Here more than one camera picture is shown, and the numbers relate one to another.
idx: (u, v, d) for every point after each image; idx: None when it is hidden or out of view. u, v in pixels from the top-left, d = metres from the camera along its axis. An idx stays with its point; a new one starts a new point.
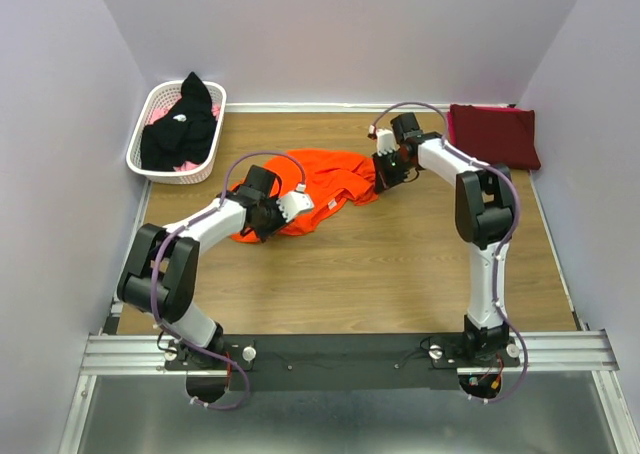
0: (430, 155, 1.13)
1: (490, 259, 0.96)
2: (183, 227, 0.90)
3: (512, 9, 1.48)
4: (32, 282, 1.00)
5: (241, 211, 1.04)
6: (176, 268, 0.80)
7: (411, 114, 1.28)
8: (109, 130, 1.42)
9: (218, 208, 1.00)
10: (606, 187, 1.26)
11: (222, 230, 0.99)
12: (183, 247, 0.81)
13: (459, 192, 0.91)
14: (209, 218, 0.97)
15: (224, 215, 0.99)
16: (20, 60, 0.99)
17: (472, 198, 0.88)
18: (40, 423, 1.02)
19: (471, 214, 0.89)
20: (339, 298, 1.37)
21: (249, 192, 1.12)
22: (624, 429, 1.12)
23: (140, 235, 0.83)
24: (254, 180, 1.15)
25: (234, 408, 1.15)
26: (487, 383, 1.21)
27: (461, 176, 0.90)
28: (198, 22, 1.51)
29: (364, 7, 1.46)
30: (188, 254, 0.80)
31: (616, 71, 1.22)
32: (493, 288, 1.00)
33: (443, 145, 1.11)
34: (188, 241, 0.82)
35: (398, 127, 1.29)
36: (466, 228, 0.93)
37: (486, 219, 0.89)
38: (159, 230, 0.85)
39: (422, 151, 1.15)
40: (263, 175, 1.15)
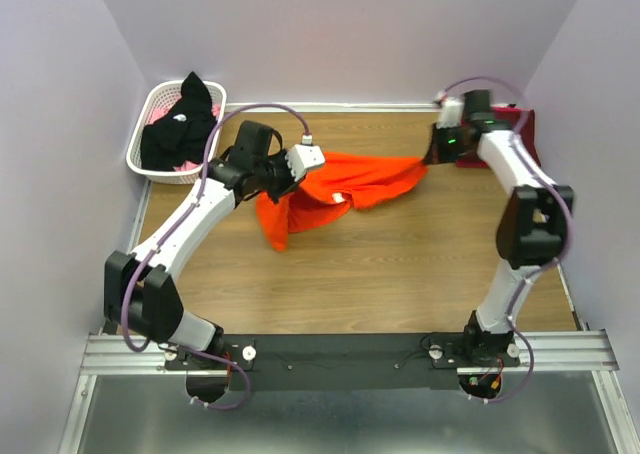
0: (492, 149, 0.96)
1: (518, 280, 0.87)
2: (153, 251, 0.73)
3: (512, 10, 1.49)
4: (32, 282, 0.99)
5: (226, 194, 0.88)
6: (153, 303, 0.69)
7: (486, 92, 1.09)
8: (109, 130, 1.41)
9: (197, 203, 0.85)
10: (606, 188, 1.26)
11: (205, 226, 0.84)
12: (155, 282, 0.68)
13: (509, 207, 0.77)
14: (185, 222, 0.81)
15: (204, 211, 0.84)
16: (19, 60, 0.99)
17: (520, 218, 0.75)
18: (40, 424, 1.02)
19: (515, 235, 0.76)
20: (340, 298, 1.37)
21: (241, 156, 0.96)
22: (624, 429, 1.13)
23: (108, 266, 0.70)
24: (245, 141, 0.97)
25: (234, 408, 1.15)
26: (487, 383, 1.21)
27: (517, 191, 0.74)
28: (199, 22, 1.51)
29: (364, 8, 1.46)
30: (160, 291, 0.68)
31: (616, 71, 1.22)
32: (510, 303, 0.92)
33: (511, 142, 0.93)
34: (159, 273, 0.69)
35: (469, 102, 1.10)
36: (505, 247, 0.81)
37: (532, 243, 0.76)
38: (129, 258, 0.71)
39: (485, 139, 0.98)
40: (256, 134, 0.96)
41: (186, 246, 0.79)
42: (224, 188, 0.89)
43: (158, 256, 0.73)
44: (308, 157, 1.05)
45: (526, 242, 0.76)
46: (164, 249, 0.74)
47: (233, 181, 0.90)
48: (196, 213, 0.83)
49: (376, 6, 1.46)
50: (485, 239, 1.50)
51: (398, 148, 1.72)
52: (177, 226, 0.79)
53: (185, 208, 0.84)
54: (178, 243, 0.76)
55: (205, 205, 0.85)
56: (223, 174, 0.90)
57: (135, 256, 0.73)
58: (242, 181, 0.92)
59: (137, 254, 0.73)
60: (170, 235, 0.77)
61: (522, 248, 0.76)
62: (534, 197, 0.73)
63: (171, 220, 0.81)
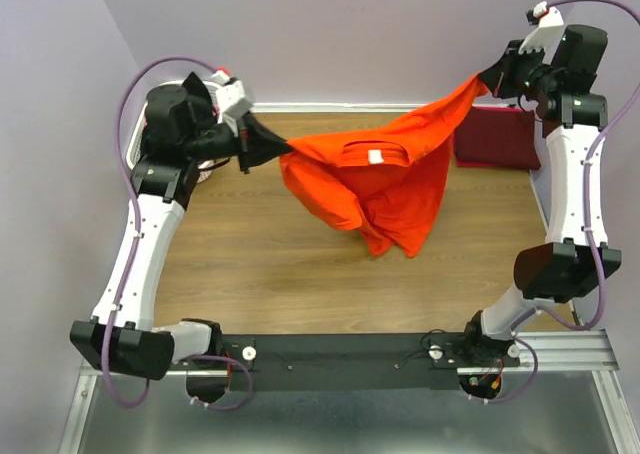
0: (559, 158, 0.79)
1: (528, 307, 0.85)
2: (114, 312, 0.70)
3: (512, 9, 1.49)
4: (32, 280, 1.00)
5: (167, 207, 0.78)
6: (138, 359, 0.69)
7: (601, 44, 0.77)
8: (110, 130, 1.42)
9: (139, 235, 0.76)
10: (606, 187, 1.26)
11: (159, 251, 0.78)
12: (131, 341, 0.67)
13: (540, 250, 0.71)
14: (136, 262, 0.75)
15: (151, 241, 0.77)
16: (20, 59, 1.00)
17: (545, 271, 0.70)
18: (40, 423, 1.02)
19: (536, 277, 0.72)
20: (340, 298, 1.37)
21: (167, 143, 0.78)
22: (625, 429, 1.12)
23: (75, 342, 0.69)
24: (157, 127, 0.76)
25: (234, 408, 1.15)
26: (487, 383, 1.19)
27: (556, 246, 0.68)
28: (199, 22, 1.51)
29: (363, 6, 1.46)
30: (139, 350, 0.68)
31: (615, 70, 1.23)
32: (515, 321, 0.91)
33: (585, 160, 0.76)
34: (130, 334, 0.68)
35: (571, 48, 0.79)
36: (521, 273, 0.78)
37: (546, 287, 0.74)
38: (93, 328, 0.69)
39: (557, 130, 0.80)
40: (161, 121, 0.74)
41: (147, 286, 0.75)
42: (163, 203, 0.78)
43: (122, 314, 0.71)
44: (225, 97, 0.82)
45: (540, 285, 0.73)
46: (126, 302, 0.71)
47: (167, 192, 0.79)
48: (141, 248, 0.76)
49: (376, 5, 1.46)
50: (485, 239, 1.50)
51: None
52: (128, 270, 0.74)
53: (128, 242, 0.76)
54: (138, 290, 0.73)
55: (150, 229, 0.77)
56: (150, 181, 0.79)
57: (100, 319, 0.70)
58: (182, 179, 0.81)
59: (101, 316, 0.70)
60: (127, 282, 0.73)
61: (535, 287, 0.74)
62: (570, 260, 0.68)
63: (120, 264, 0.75)
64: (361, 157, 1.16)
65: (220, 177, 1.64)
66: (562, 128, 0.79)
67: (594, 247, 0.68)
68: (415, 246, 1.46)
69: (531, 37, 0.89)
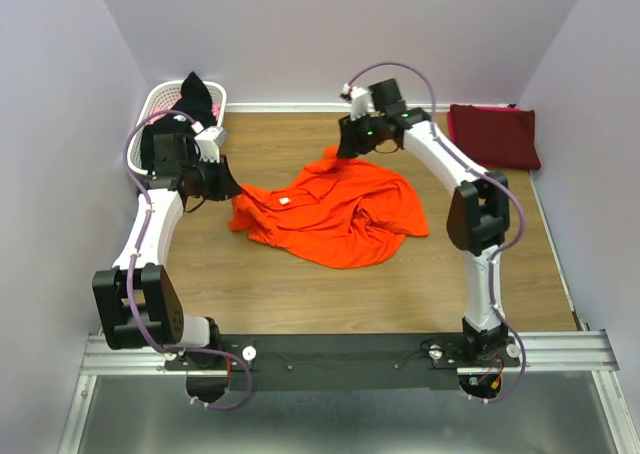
0: (421, 148, 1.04)
1: (485, 264, 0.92)
2: (134, 255, 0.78)
3: (512, 9, 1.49)
4: (32, 280, 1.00)
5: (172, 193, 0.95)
6: (154, 297, 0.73)
7: (392, 82, 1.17)
8: (110, 130, 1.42)
9: (152, 208, 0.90)
10: (606, 188, 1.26)
11: (169, 224, 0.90)
12: (149, 276, 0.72)
13: (454, 201, 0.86)
14: (150, 226, 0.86)
15: (163, 213, 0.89)
16: (21, 60, 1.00)
17: (469, 213, 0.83)
18: (40, 423, 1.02)
19: (466, 224, 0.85)
20: (339, 298, 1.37)
21: (168, 166, 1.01)
22: (625, 429, 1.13)
23: (97, 288, 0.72)
24: (166, 152, 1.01)
25: (234, 407, 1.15)
26: (487, 383, 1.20)
27: (459, 188, 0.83)
28: (199, 22, 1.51)
29: (364, 7, 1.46)
30: (161, 283, 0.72)
31: (616, 70, 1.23)
32: (490, 292, 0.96)
33: (434, 137, 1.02)
34: (152, 268, 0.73)
35: (379, 95, 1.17)
36: (460, 237, 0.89)
37: (483, 232, 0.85)
38: (115, 272, 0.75)
39: (408, 136, 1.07)
40: (172, 143, 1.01)
41: (160, 245, 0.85)
42: (168, 191, 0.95)
43: (141, 258, 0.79)
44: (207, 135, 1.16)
45: (477, 230, 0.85)
46: (145, 250, 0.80)
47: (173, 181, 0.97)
48: (156, 217, 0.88)
49: (376, 6, 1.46)
50: None
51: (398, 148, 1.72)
52: (144, 231, 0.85)
53: (142, 216, 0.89)
54: (154, 243, 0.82)
55: (160, 207, 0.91)
56: (160, 183, 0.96)
57: (120, 267, 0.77)
58: (181, 183, 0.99)
59: (121, 265, 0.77)
60: (143, 238, 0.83)
61: (477, 237, 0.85)
62: (474, 190, 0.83)
63: (135, 231, 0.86)
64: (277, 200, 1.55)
65: None
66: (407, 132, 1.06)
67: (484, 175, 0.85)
68: (425, 228, 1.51)
69: (353, 109, 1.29)
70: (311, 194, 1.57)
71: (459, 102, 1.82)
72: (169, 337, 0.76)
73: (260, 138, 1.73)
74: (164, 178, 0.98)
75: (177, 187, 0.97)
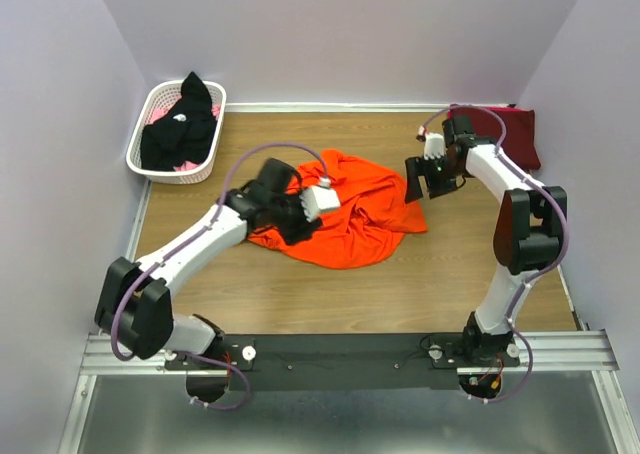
0: (481, 163, 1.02)
1: (518, 284, 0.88)
2: (157, 264, 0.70)
3: (513, 10, 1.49)
4: (31, 281, 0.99)
5: (240, 223, 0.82)
6: (142, 313, 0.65)
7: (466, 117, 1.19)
8: (109, 131, 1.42)
9: (209, 226, 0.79)
10: (606, 189, 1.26)
11: (213, 250, 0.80)
12: (150, 294, 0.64)
13: (503, 210, 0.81)
14: (192, 244, 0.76)
15: (214, 237, 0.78)
16: (20, 60, 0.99)
17: (516, 224, 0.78)
18: (40, 424, 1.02)
19: (513, 238, 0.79)
20: (340, 298, 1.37)
21: (260, 190, 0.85)
22: (625, 429, 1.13)
23: (108, 270, 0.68)
24: (267, 176, 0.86)
25: (234, 408, 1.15)
26: (487, 383, 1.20)
27: (510, 194, 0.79)
28: (198, 22, 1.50)
29: (364, 7, 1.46)
30: (156, 303, 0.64)
31: (616, 71, 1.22)
32: (510, 306, 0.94)
33: (495, 154, 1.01)
34: (159, 285, 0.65)
35: (450, 128, 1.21)
36: (504, 252, 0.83)
37: (529, 249, 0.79)
38: (132, 266, 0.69)
39: (471, 155, 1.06)
40: (279, 173, 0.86)
41: (191, 265, 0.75)
42: (238, 218, 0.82)
43: (160, 269, 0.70)
44: (324, 198, 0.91)
45: (523, 246, 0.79)
46: (168, 264, 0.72)
47: (250, 211, 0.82)
48: (206, 236, 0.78)
49: (376, 7, 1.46)
50: (484, 239, 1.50)
51: (398, 148, 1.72)
52: (186, 245, 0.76)
53: (195, 229, 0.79)
54: (182, 261, 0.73)
55: (217, 229, 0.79)
56: (239, 204, 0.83)
57: (141, 265, 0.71)
58: (257, 216, 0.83)
59: (140, 263, 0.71)
60: (177, 250, 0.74)
61: (521, 254, 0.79)
62: (526, 199, 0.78)
63: (178, 238, 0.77)
64: None
65: (220, 176, 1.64)
66: (470, 150, 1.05)
67: (539, 186, 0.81)
68: (423, 225, 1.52)
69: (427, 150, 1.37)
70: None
71: (458, 102, 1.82)
72: (139, 351, 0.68)
73: (260, 138, 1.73)
74: (245, 202, 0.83)
75: (247, 219, 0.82)
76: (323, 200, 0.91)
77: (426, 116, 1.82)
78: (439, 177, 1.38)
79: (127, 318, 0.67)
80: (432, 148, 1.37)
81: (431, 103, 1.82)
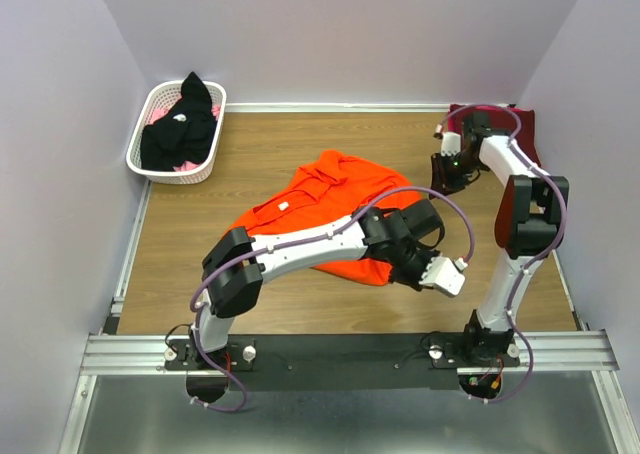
0: (492, 151, 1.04)
1: (516, 271, 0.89)
2: (265, 249, 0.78)
3: (513, 10, 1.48)
4: (32, 282, 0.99)
5: (360, 247, 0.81)
6: (231, 287, 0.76)
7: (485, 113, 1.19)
8: (110, 132, 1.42)
9: (331, 236, 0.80)
10: (606, 189, 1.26)
11: (325, 259, 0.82)
12: (246, 276, 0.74)
13: (506, 193, 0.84)
14: (306, 246, 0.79)
15: (329, 248, 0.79)
16: (20, 62, 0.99)
17: (516, 206, 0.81)
18: (41, 424, 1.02)
19: (512, 221, 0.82)
20: (340, 298, 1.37)
21: (398, 223, 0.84)
22: (625, 429, 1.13)
23: (230, 234, 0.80)
24: (413, 215, 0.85)
25: (233, 411, 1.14)
26: (487, 384, 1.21)
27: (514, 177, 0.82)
28: (199, 23, 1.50)
29: (364, 8, 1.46)
30: (247, 284, 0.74)
31: (617, 72, 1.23)
32: (509, 297, 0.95)
33: (508, 145, 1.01)
34: (254, 271, 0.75)
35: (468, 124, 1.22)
36: (502, 235, 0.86)
37: (528, 231, 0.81)
38: (246, 240, 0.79)
39: (485, 144, 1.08)
40: (425, 218, 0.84)
41: (296, 263, 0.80)
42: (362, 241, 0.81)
43: (267, 256, 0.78)
44: (447, 279, 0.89)
45: (521, 230, 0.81)
46: (274, 254, 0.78)
47: (375, 239, 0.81)
48: (322, 244, 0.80)
49: (377, 8, 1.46)
50: (484, 239, 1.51)
51: (398, 148, 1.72)
52: (301, 243, 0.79)
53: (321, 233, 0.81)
54: (288, 256, 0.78)
55: (335, 243, 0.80)
56: (369, 228, 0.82)
57: (254, 242, 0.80)
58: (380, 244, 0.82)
59: (254, 243, 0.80)
60: (290, 245, 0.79)
61: (519, 236, 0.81)
62: (530, 184, 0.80)
63: (301, 232, 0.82)
64: (274, 207, 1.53)
65: (219, 176, 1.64)
66: (485, 140, 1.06)
67: (545, 174, 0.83)
68: None
69: (445, 146, 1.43)
70: (308, 194, 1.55)
71: (458, 102, 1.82)
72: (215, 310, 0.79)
73: (260, 138, 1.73)
74: (378, 226, 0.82)
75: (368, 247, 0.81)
76: (449, 282, 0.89)
77: (425, 116, 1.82)
78: (454, 173, 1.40)
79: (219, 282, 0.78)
80: (449, 145, 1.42)
81: (430, 103, 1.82)
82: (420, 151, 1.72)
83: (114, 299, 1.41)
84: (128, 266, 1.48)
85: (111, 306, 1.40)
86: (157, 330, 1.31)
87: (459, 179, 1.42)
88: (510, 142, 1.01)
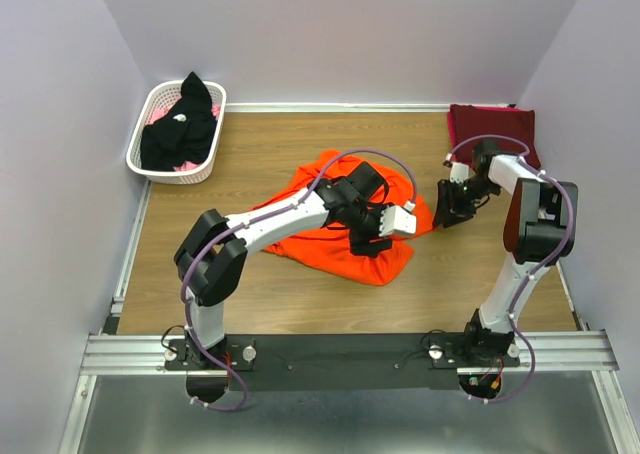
0: (500, 167, 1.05)
1: (522, 276, 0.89)
2: (242, 225, 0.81)
3: (514, 10, 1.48)
4: (32, 282, 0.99)
5: (322, 212, 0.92)
6: (216, 266, 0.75)
7: (494, 141, 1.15)
8: (110, 132, 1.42)
9: (296, 205, 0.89)
10: (605, 189, 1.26)
11: (293, 227, 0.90)
12: (229, 251, 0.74)
13: (514, 197, 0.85)
14: (276, 217, 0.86)
15: (297, 217, 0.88)
16: (20, 64, 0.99)
17: (524, 207, 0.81)
18: (41, 424, 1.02)
19: (520, 222, 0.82)
20: (340, 298, 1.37)
21: (347, 190, 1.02)
22: (624, 429, 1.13)
23: (201, 219, 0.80)
24: (357, 178, 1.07)
25: (233, 410, 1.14)
26: (487, 384, 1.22)
27: (521, 180, 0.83)
28: (199, 23, 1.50)
29: (364, 7, 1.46)
30: (232, 258, 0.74)
31: (617, 72, 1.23)
32: (512, 302, 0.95)
33: (516, 159, 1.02)
34: (238, 244, 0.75)
35: (478, 150, 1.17)
36: (510, 241, 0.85)
37: (536, 234, 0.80)
38: (220, 220, 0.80)
39: (494, 162, 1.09)
40: (368, 178, 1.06)
41: (269, 236, 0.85)
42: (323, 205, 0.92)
43: (244, 231, 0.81)
44: (402, 221, 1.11)
45: (529, 233, 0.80)
46: (251, 229, 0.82)
47: (333, 204, 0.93)
48: (290, 214, 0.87)
49: (376, 8, 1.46)
50: (484, 239, 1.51)
51: (398, 148, 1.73)
52: (272, 217, 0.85)
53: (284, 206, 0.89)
54: (264, 229, 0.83)
55: (301, 211, 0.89)
56: (325, 195, 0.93)
57: (228, 221, 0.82)
58: (338, 209, 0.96)
59: (228, 221, 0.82)
60: (262, 219, 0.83)
61: (527, 239, 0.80)
62: (536, 187, 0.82)
63: (267, 208, 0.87)
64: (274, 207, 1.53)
65: (219, 176, 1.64)
66: (493, 158, 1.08)
67: (554, 179, 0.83)
68: (430, 223, 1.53)
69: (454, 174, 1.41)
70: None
71: (458, 102, 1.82)
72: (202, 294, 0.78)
73: (260, 138, 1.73)
74: (332, 195, 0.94)
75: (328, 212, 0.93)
76: (405, 225, 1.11)
77: (425, 116, 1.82)
78: (464, 198, 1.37)
79: (203, 265, 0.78)
80: (459, 173, 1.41)
81: (430, 104, 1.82)
82: (420, 151, 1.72)
83: (114, 299, 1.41)
84: (128, 266, 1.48)
85: (111, 306, 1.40)
86: (157, 330, 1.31)
87: (467, 206, 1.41)
88: (520, 157, 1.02)
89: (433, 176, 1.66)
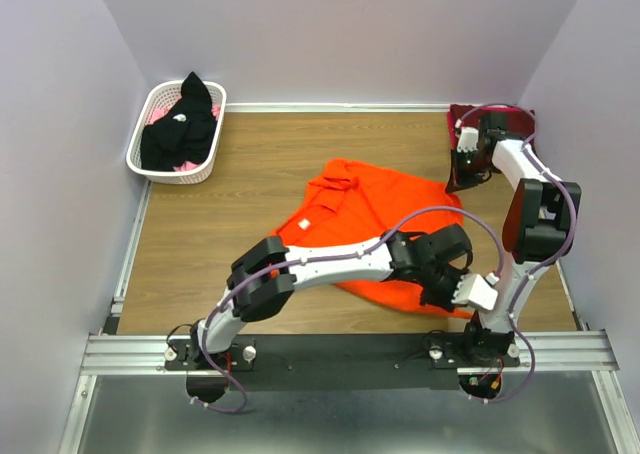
0: (504, 154, 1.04)
1: (521, 275, 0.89)
2: (299, 260, 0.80)
3: (514, 10, 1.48)
4: (31, 283, 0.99)
5: (385, 270, 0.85)
6: (262, 292, 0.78)
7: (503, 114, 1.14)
8: (110, 132, 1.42)
9: (360, 255, 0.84)
10: (605, 189, 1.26)
11: (352, 276, 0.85)
12: (279, 285, 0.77)
13: (515, 196, 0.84)
14: (339, 261, 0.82)
15: (358, 267, 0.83)
16: (20, 65, 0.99)
17: (526, 209, 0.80)
18: (41, 424, 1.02)
19: (520, 224, 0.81)
20: (340, 298, 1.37)
21: (425, 248, 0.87)
22: (625, 430, 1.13)
23: (265, 242, 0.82)
24: (439, 240, 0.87)
25: (233, 411, 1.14)
26: (487, 384, 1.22)
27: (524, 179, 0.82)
28: (199, 24, 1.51)
29: (363, 7, 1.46)
30: (278, 293, 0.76)
31: (617, 71, 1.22)
32: (512, 302, 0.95)
33: (521, 149, 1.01)
34: (287, 281, 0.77)
35: (484, 123, 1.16)
36: (509, 239, 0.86)
37: (535, 236, 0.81)
38: (281, 248, 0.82)
39: (497, 147, 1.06)
40: (454, 244, 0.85)
41: (323, 278, 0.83)
42: (389, 262, 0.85)
43: (298, 267, 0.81)
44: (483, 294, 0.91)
45: (529, 234, 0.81)
46: (306, 266, 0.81)
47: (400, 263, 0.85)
48: (352, 262, 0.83)
49: (377, 8, 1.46)
50: (484, 239, 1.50)
51: (398, 148, 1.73)
52: (333, 259, 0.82)
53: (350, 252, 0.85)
54: (319, 270, 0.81)
55: (364, 263, 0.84)
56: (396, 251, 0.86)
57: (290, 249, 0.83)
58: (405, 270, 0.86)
59: (289, 253, 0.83)
60: (321, 259, 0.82)
61: (526, 240, 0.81)
62: (540, 188, 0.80)
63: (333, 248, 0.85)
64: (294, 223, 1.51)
65: (219, 176, 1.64)
66: (497, 142, 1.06)
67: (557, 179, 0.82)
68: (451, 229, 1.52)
69: (462, 141, 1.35)
70: (327, 207, 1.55)
71: (459, 102, 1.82)
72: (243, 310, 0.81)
73: (260, 138, 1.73)
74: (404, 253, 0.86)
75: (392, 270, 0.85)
76: (482, 299, 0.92)
77: (425, 115, 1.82)
78: (467, 171, 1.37)
79: (252, 285, 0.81)
80: (467, 141, 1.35)
81: (430, 104, 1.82)
82: (421, 151, 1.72)
83: (114, 299, 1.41)
84: (128, 266, 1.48)
85: (111, 306, 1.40)
86: (157, 331, 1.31)
87: (473, 178, 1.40)
88: (524, 146, 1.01)
89: (433, 176, 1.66)
